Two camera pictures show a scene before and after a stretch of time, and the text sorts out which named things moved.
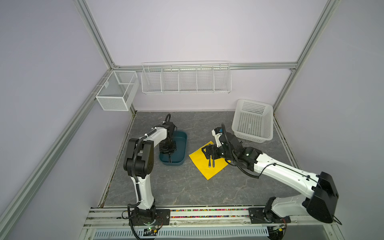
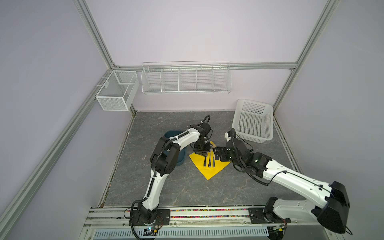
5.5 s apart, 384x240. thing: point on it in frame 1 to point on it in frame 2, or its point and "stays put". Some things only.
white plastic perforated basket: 253,121 stays put
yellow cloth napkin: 200,159 stays put
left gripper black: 161,149 to 204,152
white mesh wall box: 119,91 stays put
